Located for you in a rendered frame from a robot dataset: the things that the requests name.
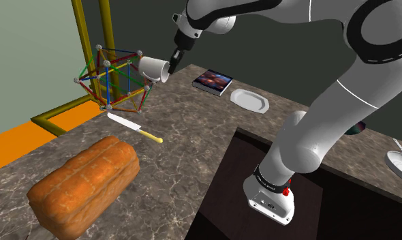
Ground dark green round thing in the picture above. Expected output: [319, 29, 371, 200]
[344, 121, 367, 136]

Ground book with dark cover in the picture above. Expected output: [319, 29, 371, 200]
[191, 69, 234, 98]

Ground white round plate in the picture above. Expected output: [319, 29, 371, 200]
[384, 150, 402, 186]

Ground knife with yellow handle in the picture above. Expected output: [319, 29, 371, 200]
[106, 112, 164, 145]

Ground white mug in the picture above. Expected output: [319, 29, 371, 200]
[138, 55, 171, 84]

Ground white octagonal plate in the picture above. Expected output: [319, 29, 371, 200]
[230, 88, 270, 115]

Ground loaf of bread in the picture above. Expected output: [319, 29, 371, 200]
[26, 135, 141, 240]

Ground colourful rod and ball frame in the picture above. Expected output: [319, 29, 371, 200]
[73, 44, 154, 115]

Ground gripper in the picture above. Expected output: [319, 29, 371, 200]
[168, 28, 196, 75]

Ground yellow metal railing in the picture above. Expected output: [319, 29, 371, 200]
[30, 0, 121, 138]

